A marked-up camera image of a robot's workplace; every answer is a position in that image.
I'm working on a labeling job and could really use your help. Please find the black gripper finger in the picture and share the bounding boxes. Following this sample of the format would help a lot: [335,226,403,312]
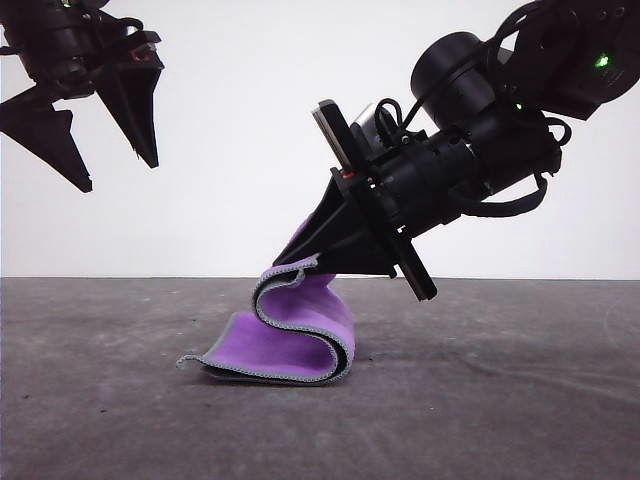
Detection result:
[271,168,352,266]
[0,86,94,195]
[93,66,165,170]
[294,198,400,280]

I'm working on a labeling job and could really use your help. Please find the purple towel with grey hem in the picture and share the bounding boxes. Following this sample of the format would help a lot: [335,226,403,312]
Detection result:
[175,219,358,388]

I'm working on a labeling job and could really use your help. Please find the grey table cloth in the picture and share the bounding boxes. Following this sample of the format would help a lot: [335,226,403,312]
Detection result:
[0,275,640,480]

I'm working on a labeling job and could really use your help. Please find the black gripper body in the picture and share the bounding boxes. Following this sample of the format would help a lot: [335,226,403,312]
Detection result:
[311,99,495,302]
[13,18,166,105]

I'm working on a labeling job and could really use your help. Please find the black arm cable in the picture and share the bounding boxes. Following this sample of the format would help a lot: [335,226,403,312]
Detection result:
[462,172,550,220]

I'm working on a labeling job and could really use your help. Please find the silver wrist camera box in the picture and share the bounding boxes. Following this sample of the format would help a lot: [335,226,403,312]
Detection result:
[348,101,390,152]

